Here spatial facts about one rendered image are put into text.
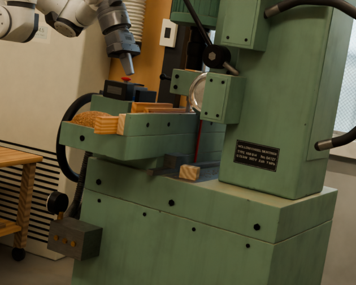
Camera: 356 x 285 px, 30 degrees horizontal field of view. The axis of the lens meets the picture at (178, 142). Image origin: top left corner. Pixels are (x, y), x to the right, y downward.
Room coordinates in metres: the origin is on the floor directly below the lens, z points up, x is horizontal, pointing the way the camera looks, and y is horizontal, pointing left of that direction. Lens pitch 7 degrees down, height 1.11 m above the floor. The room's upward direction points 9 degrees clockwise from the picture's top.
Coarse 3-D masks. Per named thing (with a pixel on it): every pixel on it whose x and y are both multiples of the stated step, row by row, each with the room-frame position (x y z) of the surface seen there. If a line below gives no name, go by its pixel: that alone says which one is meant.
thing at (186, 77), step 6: (174, 72) 1.90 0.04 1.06; (180, 72) 1.89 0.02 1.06; (186, 72) 1.88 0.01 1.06; (192, 72) 1.87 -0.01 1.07; (198, 72) 1.88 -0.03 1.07; (174, 78) 1.90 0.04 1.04; (180, 78) 1.89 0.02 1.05; (186, 78) 1.88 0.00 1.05; (192, 78) 1.87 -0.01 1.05; (174, 84) 1.89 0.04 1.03; (180, 84) 1.88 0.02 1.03; (186, 84) 1.87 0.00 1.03; (174, 90) 1.89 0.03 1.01; (180, 90) 1.88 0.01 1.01; (186, 90) 1.87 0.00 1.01; (186, 96) 1.90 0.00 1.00
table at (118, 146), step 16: (64, 128) 1.68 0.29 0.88; (80, 128) 1.66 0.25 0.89; (64, 144) 1.68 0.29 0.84; (80, 144) 1.65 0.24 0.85; (96, 144) 1.63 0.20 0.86; (112, 144) 1.60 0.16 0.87; (128, 144) 1.59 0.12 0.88; (144, 144) 1.65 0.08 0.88; (160, 144) 1.72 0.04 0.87; (176, 144) 1.79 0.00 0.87; (192, 144) 1.86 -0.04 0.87; (208, 144) 1.95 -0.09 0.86
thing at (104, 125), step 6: (96, 120) 1.56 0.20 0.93; (102, 120) 1.55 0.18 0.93; (108, 120) 1.57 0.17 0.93; (114, 120) 1.59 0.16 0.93; (96, 126) 1.55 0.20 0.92; (102, 126) 1.55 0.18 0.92; (108, 126) 1.57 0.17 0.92; (114, 126) 1.59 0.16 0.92; (96, 132) 1.55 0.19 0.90; (102, 132) 1.55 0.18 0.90; (108, 132) 1.57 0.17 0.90; (114, 132) 1.59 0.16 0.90
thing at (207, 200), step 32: (96, 160) 1.78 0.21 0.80; (128, 192) 1.72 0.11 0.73; (160, 192) 1.67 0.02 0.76; (192, 192) 1.63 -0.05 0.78; (224, 192) 1.59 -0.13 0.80; (256, 192) 1.65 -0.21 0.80; (320, 192) 1.79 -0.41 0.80; (224, 224) 1.58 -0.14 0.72; (256, 224) 1.53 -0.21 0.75; (288, 224) 1.57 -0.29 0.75
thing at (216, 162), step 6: (168, 156) 1.73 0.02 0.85; (174, 156) 1.72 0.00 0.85; (180, 156) 1.73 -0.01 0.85; (186, 156) 1.76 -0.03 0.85; (168, 162) 1.73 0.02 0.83; (174, 162) 1.72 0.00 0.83; (180, 162) 1.74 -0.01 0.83; (186, 162) 1.77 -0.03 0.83; (198, 162) 1.89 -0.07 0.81; (204, 162) 1.91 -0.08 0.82; (210, 162) 1.93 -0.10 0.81; (216, 162) 1.96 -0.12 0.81; (156, 168) 1.69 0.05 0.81; (162, 168) 1.71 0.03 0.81; (168, 168) 1.72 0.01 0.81; (174, 168) 1.72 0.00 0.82; (204, 168) 1.89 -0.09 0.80; (150, 174) 1.66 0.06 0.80; (156, 174) 1.67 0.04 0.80; (162, 174) 1.70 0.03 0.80
